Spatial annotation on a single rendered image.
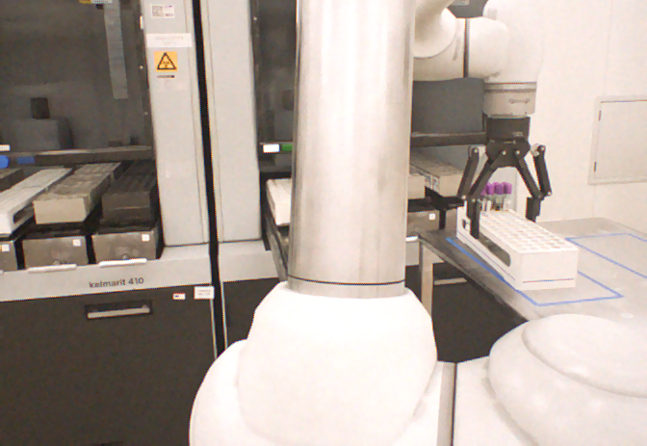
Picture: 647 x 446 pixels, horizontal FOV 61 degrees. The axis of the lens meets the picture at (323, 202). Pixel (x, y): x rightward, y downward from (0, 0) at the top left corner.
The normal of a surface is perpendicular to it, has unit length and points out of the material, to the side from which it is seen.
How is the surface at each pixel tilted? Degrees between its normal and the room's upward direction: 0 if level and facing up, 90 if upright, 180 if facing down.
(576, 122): 90
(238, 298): 90
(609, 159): 90
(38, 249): 90
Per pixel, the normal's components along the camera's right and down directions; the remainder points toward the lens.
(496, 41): -0.34, 0.21
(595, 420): -0.29, -0.29
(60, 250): 0.18, 0.23
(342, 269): -0.10, 0.00
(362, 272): 0.23, 0.01
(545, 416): -0.56, -0.32
